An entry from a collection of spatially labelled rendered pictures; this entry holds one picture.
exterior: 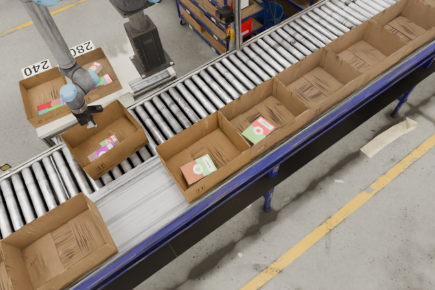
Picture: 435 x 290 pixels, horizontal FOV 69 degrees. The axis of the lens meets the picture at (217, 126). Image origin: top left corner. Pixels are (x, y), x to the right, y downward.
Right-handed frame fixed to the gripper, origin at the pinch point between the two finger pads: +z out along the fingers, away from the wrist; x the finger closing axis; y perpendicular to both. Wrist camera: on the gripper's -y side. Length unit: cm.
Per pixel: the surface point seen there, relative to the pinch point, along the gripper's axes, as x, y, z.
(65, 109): -25.3, 12.3, 5.9
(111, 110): -1.3, -12.0, -2.2
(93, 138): 4.3, 6.2, 7.7
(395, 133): 107, -203, 72
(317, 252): 138, -81, 71
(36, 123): -27.6, 31.6, 7.5
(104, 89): -24.1, -16.1, 4.5
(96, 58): -61, -24, 13
